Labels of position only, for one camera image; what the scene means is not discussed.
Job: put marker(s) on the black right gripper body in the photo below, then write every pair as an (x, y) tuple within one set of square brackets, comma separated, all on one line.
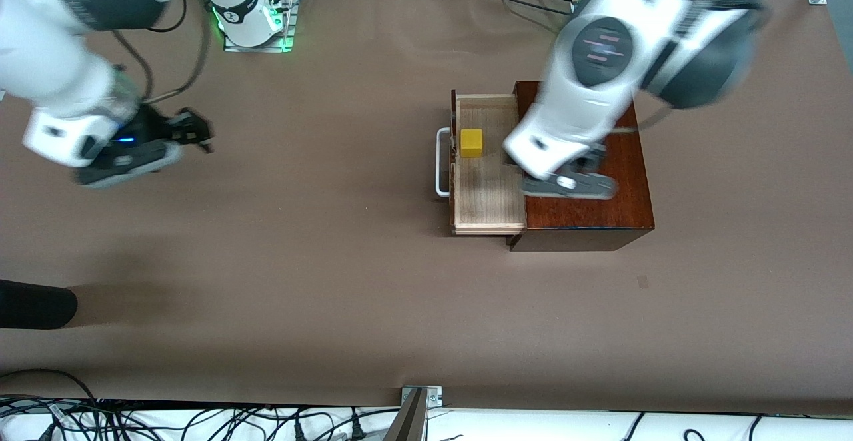
[(154, 128)]

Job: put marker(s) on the yellow cube block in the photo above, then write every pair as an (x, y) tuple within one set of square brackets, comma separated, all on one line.
[(472, 142)]

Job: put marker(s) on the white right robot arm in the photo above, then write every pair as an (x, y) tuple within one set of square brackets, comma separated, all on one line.
[(53, 74)]

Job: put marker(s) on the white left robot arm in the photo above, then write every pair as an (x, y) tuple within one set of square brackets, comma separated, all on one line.
[(600, 94)]

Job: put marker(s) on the dark brown wooden cabinet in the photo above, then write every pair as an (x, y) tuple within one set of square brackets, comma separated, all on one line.
[(620, 208)]

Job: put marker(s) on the brown paper table cover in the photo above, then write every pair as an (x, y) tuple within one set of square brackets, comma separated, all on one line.
[(333, 261)]

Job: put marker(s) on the black cylinder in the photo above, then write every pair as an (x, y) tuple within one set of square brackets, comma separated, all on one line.
[(33, 304)]

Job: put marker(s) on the black power plug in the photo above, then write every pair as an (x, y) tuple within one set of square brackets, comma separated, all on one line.
[(357, 431), (300, 431)]

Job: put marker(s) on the grey aluminium profile bar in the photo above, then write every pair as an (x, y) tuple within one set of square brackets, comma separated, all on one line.
[(408, 421)]

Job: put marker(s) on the silver metal bracket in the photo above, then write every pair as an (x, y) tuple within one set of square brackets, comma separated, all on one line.
[(433, 394)]

